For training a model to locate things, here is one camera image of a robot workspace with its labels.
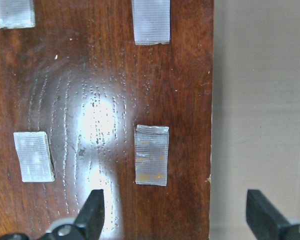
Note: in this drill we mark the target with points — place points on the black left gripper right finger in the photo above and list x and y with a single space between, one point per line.
264 220

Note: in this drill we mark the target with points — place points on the dark wooden drawer cabinet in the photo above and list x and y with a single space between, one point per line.
79 77

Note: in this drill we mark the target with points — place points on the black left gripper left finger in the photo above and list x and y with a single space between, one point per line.
91 218

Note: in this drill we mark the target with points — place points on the grey tape patch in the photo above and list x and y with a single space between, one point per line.
17 14
34 157
151 147
151 22

